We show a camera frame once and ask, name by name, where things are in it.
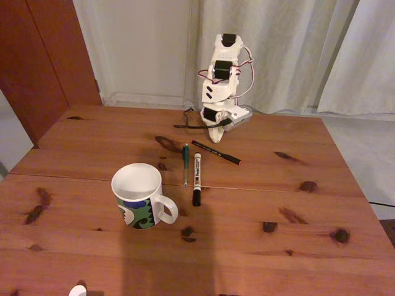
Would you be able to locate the black pen with red end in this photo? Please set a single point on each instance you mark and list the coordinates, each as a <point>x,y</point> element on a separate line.
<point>216,151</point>

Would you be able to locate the green mechanical pencil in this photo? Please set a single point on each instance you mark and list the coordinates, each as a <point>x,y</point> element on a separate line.
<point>185,163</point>

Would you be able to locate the white marker with black cap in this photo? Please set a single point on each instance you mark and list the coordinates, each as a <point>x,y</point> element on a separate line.
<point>197,175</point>

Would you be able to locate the white curtain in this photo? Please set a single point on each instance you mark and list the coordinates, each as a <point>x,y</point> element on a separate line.
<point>370,61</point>
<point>284,55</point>

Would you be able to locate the white mug with green pattern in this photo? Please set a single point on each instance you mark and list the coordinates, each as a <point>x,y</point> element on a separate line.
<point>139,212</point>

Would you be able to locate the brown wooden cabinet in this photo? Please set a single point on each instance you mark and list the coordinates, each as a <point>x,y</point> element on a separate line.
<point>37,68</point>

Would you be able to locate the white round object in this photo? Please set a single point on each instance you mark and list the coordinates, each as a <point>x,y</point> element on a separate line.
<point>77,291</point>

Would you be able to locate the silver camera box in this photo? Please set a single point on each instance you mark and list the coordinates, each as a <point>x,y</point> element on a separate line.
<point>242,118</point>

